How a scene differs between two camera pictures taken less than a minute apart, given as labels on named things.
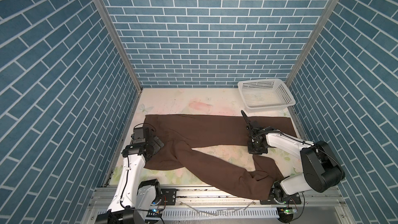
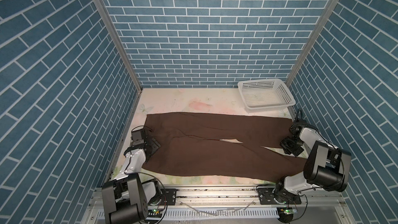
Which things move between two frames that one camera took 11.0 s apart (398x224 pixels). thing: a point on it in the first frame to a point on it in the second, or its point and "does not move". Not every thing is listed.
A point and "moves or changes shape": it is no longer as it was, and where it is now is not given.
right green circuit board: (286, 211) does not move
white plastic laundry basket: (264, 95) does not move
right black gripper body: (253, 148) to (292, 145)
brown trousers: (258, 175) moves or changes shape
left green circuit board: (155, 212) does not move
